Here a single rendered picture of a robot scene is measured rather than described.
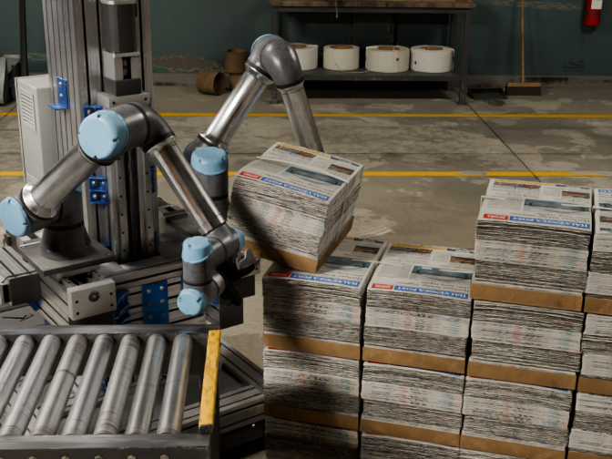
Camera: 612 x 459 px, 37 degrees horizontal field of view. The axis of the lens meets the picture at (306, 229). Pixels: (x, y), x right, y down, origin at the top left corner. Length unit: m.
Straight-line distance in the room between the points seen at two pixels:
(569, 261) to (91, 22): 1.52
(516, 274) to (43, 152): 1.58
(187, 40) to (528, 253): 6.92
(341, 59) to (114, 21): 5.83
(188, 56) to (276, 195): 6.59
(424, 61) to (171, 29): 2.41
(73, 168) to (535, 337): 1.29
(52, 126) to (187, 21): 5.97
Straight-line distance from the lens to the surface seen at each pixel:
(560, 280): 2.46
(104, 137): 2.35
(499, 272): 2.45
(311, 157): 2.81
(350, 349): 2.62
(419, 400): 2.65
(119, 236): 2.97
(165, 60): 9.12
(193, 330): 2.36
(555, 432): 2.66
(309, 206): 2.53
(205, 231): 2.44
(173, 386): 2.11
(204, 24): 9.03
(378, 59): 8.50
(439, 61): 8.56
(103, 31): 2.86
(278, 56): 2.95
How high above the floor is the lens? 1.86
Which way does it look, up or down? 21 degrees down
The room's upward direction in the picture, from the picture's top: 1 degrees clockwise
